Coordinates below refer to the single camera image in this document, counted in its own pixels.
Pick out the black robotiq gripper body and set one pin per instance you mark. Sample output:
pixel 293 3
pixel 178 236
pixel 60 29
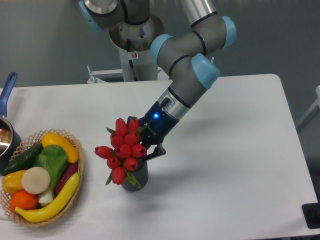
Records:
pixel 158 123

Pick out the red tulip bouquet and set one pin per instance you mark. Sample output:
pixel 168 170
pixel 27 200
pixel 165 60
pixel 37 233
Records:
pixel 125 152

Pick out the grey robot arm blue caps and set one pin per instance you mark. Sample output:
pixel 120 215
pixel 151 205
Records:
pixel 133 20

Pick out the dark grey ribbed vase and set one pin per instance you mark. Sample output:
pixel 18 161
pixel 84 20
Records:
pixel 136 180

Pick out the purple sweet potato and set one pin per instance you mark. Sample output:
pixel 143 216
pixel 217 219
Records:
pixel 69 171

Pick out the yellow squash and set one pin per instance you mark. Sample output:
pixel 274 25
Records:
pixel 53 138

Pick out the green lettuce leaf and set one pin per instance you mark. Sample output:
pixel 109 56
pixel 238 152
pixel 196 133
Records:
pixel 52 158

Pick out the woven wicker basket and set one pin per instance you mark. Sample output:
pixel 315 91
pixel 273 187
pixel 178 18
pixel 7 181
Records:
pixel 26 144

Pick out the yellow banana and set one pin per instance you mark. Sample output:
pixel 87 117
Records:
pixel 56 206

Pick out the green cucumber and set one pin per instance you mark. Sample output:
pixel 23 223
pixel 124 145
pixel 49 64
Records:
pixel 23 161

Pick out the beige round disc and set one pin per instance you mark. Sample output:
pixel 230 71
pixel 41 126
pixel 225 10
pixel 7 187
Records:
pixel 35 180

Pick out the yellow bell pepper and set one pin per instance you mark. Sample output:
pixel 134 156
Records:
pixel 12 182

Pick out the orange fruit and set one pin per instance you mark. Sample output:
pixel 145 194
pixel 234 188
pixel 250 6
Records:
pixel 23 200

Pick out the black box at table edge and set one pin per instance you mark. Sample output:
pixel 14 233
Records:
pixel 311 212

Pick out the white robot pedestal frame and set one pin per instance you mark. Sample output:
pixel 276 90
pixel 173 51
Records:
pixel 183 59

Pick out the blue handled saucepan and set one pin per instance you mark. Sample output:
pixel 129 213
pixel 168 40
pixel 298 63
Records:
pixel 9 138

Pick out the white frame at right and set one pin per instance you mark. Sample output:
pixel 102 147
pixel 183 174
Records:
pixel 310 113

